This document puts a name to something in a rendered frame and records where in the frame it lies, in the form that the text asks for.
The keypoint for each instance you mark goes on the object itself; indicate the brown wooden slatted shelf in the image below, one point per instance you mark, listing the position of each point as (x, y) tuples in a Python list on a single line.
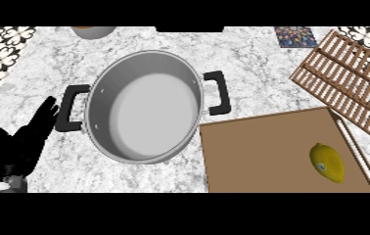
[(336, 75)]

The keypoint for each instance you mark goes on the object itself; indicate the black white floral tile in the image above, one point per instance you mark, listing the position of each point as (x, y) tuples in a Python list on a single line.
[(11, 48), (356, 34)]

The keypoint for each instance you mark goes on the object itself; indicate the colourful patterned box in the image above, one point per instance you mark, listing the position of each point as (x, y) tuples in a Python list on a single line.
[(294, 36)]

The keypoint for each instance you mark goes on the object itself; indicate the grey round container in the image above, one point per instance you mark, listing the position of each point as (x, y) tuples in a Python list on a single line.
[(92, 31)]

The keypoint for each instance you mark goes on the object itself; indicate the yellow lemon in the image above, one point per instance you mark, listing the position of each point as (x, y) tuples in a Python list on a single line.
[(327, 162)]

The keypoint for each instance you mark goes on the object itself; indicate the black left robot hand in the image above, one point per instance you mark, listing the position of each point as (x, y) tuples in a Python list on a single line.
[(28, 137)]

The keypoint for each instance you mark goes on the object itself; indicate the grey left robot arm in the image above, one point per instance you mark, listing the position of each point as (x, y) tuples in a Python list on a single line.
[(13, 183)]

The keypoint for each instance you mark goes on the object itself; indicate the brown wooden tray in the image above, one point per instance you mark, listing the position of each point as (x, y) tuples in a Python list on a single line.
[(274, 154)]

